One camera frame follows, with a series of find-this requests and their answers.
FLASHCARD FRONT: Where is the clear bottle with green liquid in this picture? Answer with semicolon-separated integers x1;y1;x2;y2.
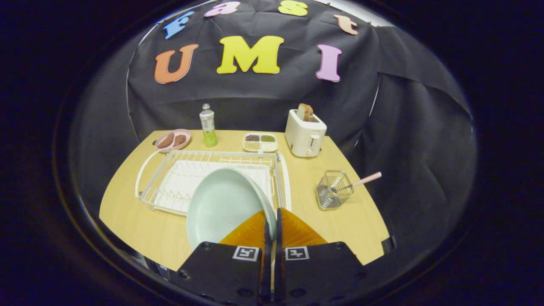
199;103;218;148

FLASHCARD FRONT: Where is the pale green plate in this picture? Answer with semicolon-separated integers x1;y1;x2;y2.
186;167;278;250

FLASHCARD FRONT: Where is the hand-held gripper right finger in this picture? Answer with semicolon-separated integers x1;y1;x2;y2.
275;207;366;306

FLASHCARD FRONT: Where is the metal wire basket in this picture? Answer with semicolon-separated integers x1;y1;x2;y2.
315;170;354;211

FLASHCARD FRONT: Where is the pink plate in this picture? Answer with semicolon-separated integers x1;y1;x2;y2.
154;129;192;153

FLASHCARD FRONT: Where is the brown bread slice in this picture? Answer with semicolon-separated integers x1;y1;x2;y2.
296;103;315;122

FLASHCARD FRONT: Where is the white wire dish rack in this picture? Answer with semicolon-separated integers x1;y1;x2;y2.
135;149;292;217

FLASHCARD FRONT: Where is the black backdrop cloth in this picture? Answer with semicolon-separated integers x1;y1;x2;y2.
70;0;476;272

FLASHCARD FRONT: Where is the white toaster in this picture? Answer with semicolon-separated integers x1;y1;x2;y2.
284;109;327;158

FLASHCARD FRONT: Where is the white drip tray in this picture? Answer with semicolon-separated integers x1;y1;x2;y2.
154;160;273;215

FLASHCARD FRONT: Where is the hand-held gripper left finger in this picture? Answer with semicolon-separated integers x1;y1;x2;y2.
176;210;272;306

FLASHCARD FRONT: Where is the white divided seed tray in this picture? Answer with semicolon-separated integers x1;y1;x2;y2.
242;133;279;153

